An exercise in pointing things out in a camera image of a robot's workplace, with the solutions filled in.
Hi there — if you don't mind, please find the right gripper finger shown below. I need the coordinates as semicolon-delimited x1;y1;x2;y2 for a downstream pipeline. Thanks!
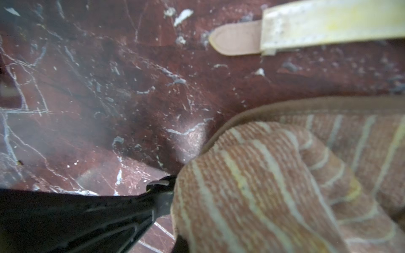
1;176;176;253

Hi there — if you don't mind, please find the beige striped cloth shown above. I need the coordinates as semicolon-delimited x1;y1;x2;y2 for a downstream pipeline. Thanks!
171;96;405;253

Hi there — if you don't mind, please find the cream strap watch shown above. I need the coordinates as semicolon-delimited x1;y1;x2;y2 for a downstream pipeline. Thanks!
209;1;405;56

